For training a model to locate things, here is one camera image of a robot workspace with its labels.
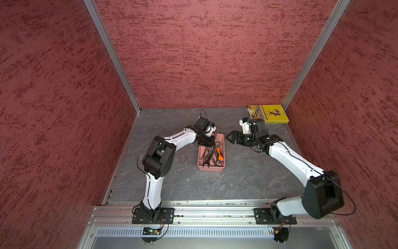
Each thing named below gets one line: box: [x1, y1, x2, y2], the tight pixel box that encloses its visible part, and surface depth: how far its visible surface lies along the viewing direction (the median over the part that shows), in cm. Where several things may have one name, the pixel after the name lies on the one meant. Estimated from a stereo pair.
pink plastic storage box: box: [197, 133, 226, 173], surface depth 94 cm
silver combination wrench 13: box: [178, 148, 183, 165], surface depth 96 cm
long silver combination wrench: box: [202, 146, 216, 169], surface depth 93 cm
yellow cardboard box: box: [247, 104, 290, 125], surface depth 116 cm
